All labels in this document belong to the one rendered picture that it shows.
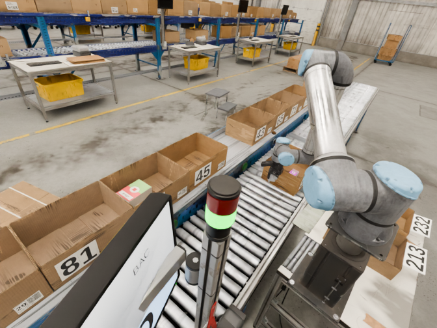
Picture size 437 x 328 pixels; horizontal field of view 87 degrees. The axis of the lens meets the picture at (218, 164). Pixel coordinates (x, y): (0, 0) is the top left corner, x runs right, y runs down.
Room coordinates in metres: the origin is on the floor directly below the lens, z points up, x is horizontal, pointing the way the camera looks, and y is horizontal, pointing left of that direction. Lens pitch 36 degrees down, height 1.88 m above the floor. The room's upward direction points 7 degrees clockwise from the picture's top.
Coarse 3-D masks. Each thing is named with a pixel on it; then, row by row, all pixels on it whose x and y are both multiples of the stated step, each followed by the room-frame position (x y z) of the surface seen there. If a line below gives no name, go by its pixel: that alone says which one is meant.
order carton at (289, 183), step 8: (264, 168) 1.46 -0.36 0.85; (288, 168) 1.63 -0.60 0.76; (296, 168) 1.65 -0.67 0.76; (304, 168) 1.65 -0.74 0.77; (264, 176) 1.45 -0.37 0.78; (280, 176) 1.37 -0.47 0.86; (288, 176) 1.34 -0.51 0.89; (296, 176) 1.31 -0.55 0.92; (272, 184) 1.40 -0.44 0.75; (280, 184) 1.36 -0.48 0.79; (288, 184) 1.33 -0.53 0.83; (296, 184) 1.30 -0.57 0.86; (288, 192) 1.32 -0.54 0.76; (296, 192) 1.31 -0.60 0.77
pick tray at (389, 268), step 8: (400, 240) 0.94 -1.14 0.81; (392, 248) 0.92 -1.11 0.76; (400, 248) 0.90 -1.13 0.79; (392, 256) 0.86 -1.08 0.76; (400, 256) 0.82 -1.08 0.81; (368, 264) 0.78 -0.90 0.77; (376, 264) 0.76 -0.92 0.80; (384, 264) 0.75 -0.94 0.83; (392, 264) 0.80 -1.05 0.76; (400, 264) 0.76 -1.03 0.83; (384, 272) 0.73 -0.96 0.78; (392, 272) 0.72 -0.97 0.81
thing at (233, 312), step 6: (234, 306) 0.34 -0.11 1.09; (228, 312) 0.32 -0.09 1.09; (234, 312) 0.32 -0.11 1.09; (240, 312) 0.33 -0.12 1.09; (222, 318) 0.30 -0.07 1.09; (228, 318) 0.31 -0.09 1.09; (234, 318) 0.31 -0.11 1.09; (240, 318) 0.31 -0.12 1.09; (222, 324) 0.29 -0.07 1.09; (228, 324) 0.29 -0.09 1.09; (234, 324) 0.29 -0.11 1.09; (240, 324) 0.29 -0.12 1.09
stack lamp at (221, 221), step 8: (208, 192) 0.25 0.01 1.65; (208, 200) 0.25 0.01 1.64; (216, 200) 0.24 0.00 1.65; (224, 200) 0.24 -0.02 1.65; (232, 200) 0.24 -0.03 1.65; (208, 208) 0.25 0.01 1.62; (216, 208) 0.24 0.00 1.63; (224, 208) 0.24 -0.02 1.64; (232, 208) 0.24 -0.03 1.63; (208, 216) 0.25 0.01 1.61; (216, 216) 0.24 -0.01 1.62; (224, 216) 0.24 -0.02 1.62; (232, 216) 0.25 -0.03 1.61; (216, 224) 0.24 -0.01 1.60; (224, 224) 0.24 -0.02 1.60; (232, 224) 0.25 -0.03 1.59
